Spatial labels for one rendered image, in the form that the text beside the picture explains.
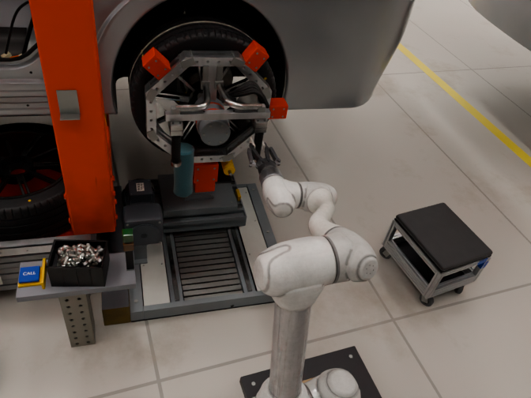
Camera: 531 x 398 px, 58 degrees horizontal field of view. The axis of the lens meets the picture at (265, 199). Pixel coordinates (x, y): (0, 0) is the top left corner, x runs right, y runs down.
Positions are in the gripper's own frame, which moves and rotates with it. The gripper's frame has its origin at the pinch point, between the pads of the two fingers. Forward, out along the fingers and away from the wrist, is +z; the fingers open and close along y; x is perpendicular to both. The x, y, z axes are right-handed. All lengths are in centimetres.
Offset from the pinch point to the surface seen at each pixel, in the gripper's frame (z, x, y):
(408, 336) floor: -55, -83, 76
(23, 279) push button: -31, -35, -94
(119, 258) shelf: -23, -38, -59
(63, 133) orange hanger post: -15, 19, -73
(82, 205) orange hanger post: -15, -15, -71
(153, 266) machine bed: 1, -75, -44
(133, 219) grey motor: 3, -43, -52
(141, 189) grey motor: 20, -40, -47
